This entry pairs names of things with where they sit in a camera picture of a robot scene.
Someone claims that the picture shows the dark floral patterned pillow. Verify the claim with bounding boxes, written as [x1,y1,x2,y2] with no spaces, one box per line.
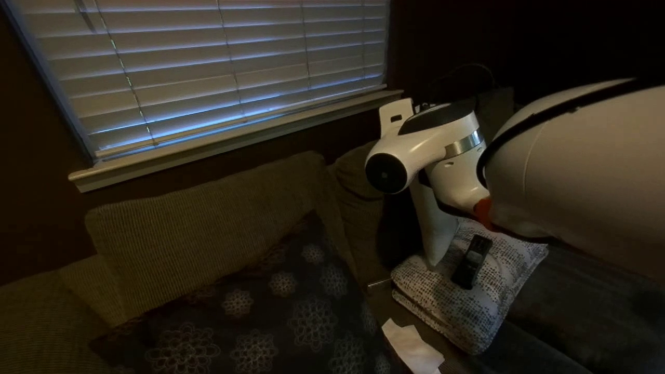
[89,210,383,374]

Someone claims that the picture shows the white window blinds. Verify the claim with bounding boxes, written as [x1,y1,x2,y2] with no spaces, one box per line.
[0,0,391,167]

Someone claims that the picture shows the white embroidered pillow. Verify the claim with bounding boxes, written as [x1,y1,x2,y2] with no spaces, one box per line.
[410,180,461,271]

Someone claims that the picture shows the olive grey sofa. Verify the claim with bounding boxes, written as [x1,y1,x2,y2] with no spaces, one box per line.
[0,85,665,374]

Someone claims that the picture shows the orange strap on arm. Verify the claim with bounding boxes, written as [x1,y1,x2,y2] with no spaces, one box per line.
[472,198,498,229]

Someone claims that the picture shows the white paper tissue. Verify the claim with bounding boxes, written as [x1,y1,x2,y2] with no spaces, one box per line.
[379,317,446,374]

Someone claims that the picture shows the black remote control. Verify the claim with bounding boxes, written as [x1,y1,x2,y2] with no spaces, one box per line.
[451,233,495,291]

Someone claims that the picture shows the grey patterned folded blanket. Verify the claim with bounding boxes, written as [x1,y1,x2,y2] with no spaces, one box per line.
[389,220,550,358]

